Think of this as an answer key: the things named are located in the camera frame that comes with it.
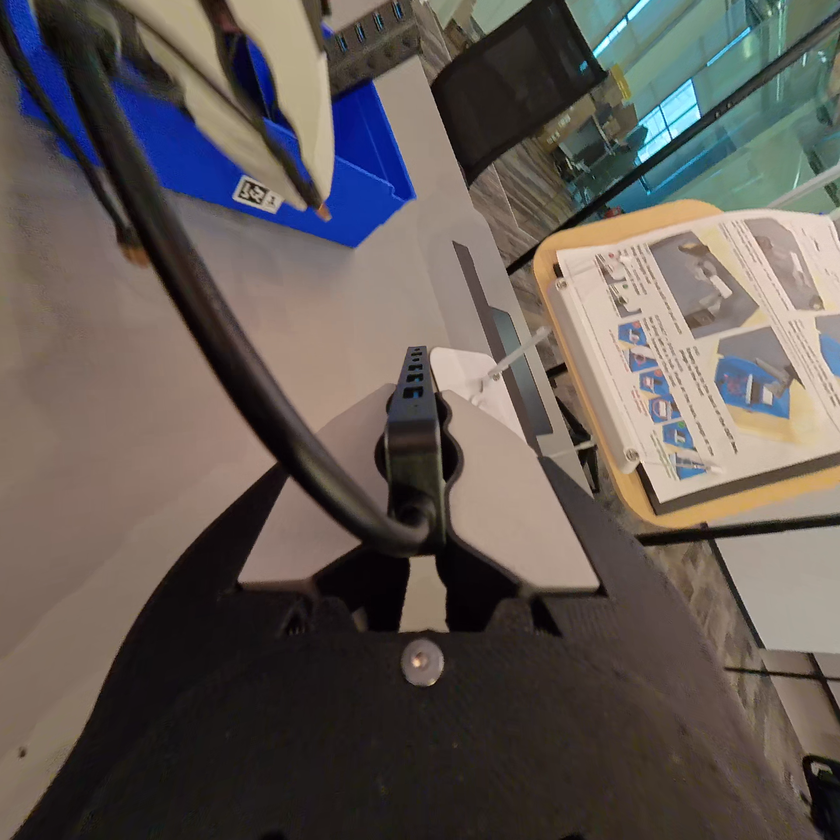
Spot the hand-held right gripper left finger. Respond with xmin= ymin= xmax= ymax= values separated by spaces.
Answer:
xmin=238 ymin=384 xmax=411 ymax=598

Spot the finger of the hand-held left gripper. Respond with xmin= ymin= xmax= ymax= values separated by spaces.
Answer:
xmin=223 ymin=0 xmax=337 ymax=206
xmin=121 ymin=0 xmax=311 ymax=212

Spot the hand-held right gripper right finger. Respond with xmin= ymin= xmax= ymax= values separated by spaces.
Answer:
xmin=435 ymin=390 xmax=602 ymax=599

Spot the blue plastic bin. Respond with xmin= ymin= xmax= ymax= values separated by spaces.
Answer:
xmin=18 ymin=0 xmax=417 ymax=249

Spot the thick black hub cable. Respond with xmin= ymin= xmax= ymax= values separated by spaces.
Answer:
xmin=36 ymin=0 xmax=437 ymax=557

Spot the black seven-port usb hub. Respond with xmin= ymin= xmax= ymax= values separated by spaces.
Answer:
xmin=325 ymin=0 xmax=422 ymax=99

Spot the black mesh office chair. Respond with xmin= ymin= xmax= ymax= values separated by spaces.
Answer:
xmin=430 ymin=0 xmax=608 ymax=186

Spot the printed instruction sheet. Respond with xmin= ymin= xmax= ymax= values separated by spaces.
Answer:
xmin=556 ymin=210 xmax=840 ymax=506

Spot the instruction sheet on clipboard stand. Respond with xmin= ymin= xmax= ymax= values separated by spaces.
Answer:
xmin=533 ymin=200 xmax=840 ymax=527

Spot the black plastic object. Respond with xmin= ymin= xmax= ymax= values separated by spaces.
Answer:
xmin=801 ymin=755 xmax=840 ymax=834

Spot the black desk frame bar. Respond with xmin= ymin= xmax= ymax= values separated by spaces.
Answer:
xmin=633 ymin=511 xmax=840 ymax=549

